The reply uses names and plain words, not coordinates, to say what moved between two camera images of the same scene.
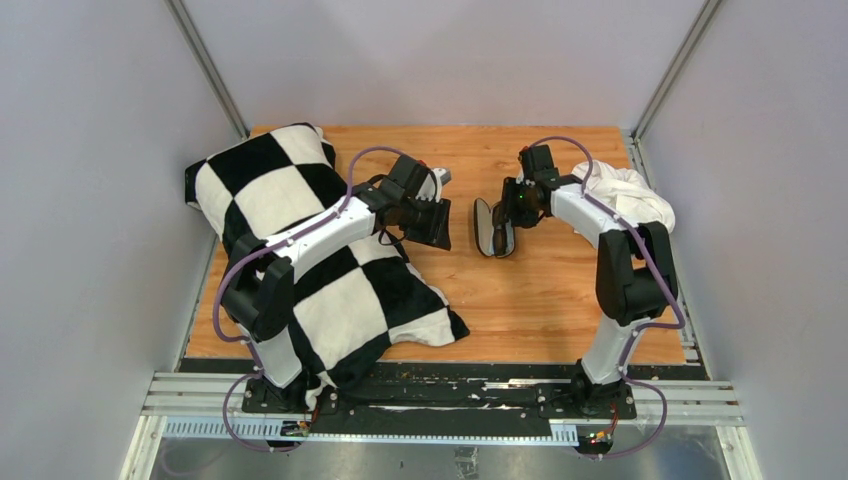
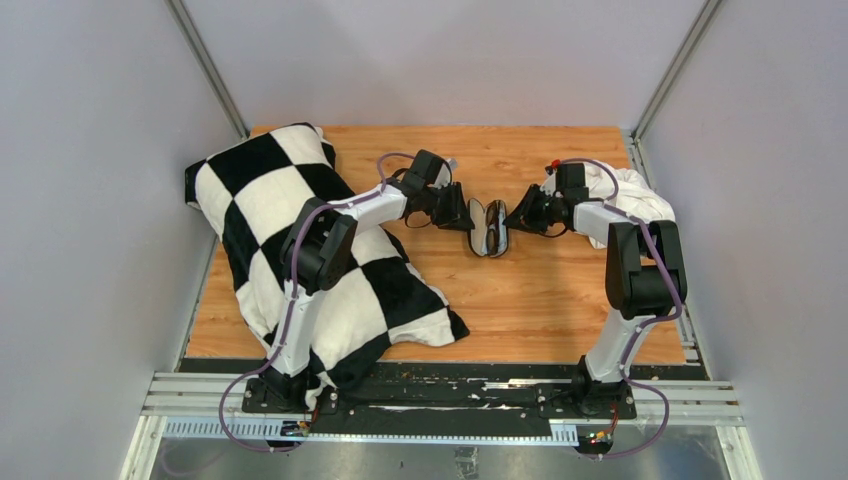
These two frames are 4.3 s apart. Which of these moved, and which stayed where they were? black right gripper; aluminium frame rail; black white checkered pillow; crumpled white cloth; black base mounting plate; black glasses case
Moved: black glasses case; black right gripper
Stayed: black white checkered pillow; aluminium frame rail; crumpled white cloth; black base mounting plate
